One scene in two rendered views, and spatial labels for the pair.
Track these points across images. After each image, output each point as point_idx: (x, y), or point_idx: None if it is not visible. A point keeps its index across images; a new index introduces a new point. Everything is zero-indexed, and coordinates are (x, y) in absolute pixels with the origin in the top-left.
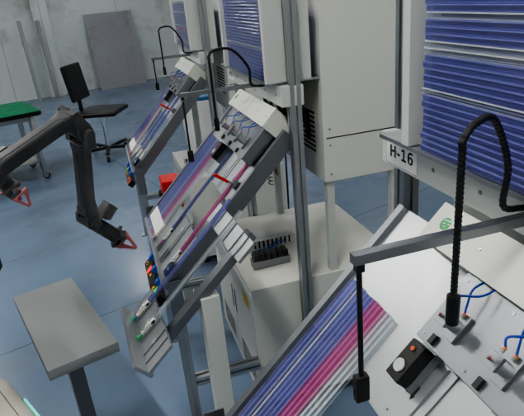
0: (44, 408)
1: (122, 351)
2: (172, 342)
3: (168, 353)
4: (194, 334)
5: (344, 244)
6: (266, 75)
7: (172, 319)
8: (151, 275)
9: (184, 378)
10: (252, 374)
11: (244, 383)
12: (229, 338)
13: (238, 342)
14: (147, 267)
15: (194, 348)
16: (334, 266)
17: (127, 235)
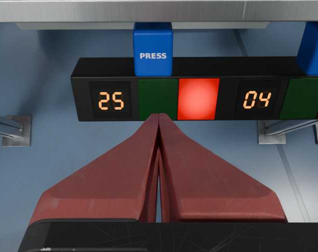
0: None
1: (12, 229)
2: (30, 135)
3: (59, 147)
4: (24, 96)
5: None
6: None
7: None
8: (276, 94)
9: (135, 131)
10: (216, 22)
11: (184, 46)
12: (65, 41)
13: (125, 22)
14: (148, 108)
15: (65, 103)
16: None
17: (275, 195)
